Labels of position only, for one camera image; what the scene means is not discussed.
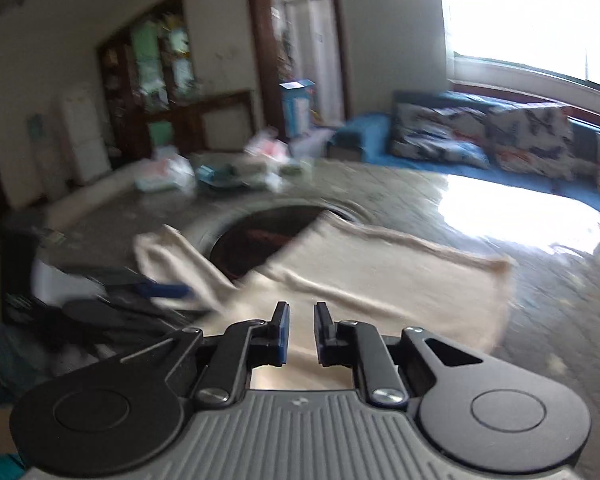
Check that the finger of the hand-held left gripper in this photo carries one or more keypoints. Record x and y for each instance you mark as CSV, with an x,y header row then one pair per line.
x,y
167,291
115,314

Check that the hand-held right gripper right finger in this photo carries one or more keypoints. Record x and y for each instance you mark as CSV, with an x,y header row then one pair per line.
x,y
321,334

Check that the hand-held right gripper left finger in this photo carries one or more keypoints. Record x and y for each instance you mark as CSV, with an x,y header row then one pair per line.
x,y
281,334

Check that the beige cloth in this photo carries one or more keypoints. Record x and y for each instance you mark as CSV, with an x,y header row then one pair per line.
x,y
380,280

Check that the white plastic bag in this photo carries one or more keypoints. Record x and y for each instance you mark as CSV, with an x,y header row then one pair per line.
x,y
167,172

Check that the teal packet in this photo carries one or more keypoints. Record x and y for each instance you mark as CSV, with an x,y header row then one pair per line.
x,y
215,175

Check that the red and white bag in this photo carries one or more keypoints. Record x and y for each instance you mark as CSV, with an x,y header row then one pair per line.
x,y
267,147

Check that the low wooden cabinet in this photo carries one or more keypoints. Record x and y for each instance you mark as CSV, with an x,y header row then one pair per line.
x,y
215,120

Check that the clear plastic box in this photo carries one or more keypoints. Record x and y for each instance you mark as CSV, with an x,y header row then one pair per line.
x,y
310,142

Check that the blue sofa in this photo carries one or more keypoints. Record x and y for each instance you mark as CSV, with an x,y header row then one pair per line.
x,y
365,135

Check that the blue and white box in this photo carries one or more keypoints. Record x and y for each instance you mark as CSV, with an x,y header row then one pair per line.
x,y
295,110

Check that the tall wooden display cabinet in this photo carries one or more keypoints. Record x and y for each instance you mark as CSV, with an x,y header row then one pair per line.
x,y
150,70

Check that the window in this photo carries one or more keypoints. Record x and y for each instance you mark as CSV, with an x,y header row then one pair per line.
x,y
520,15

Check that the wooden door frame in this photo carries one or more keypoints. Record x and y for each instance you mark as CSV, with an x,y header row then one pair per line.
x,y
257,45

